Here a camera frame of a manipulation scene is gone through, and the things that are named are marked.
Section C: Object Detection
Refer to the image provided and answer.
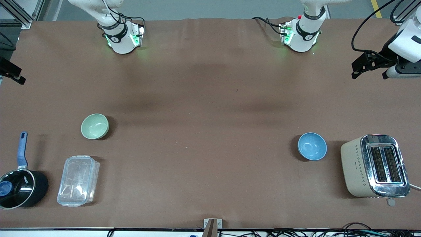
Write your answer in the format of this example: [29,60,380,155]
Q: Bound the green bowl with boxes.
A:
[81,114,110,140]

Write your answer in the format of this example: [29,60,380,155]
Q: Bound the blue bowl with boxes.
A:
[298,132,328,161]

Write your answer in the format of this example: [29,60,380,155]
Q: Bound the cream and chrome toaster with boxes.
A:
[340,134,411,206]

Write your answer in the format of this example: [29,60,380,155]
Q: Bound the glass lid with blue knob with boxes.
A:
[0,170,35,208]

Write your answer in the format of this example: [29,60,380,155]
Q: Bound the clear plastic food container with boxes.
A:
[57,155,100,207]

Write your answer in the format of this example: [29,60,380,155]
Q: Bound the brown table mat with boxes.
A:
[0,18,421,229]

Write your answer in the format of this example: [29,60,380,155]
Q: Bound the aluminium frame strut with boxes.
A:
[394,5,421,25]
[0,0,45,29]

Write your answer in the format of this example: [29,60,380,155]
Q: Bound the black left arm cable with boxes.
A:
[351,0,400,53]

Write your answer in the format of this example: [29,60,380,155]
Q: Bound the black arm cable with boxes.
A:
[98,0,146,30]
[351,0,400,53]

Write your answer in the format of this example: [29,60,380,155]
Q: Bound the black saucepan with blue handle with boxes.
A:
[0,132,49,210]

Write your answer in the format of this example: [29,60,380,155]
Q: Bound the black base cable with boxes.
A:
[252,16,284,35]

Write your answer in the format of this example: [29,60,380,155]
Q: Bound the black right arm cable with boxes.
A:
[98,0,146,30]

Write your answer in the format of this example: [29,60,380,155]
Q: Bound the brown post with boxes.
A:
[202,219,217,237]

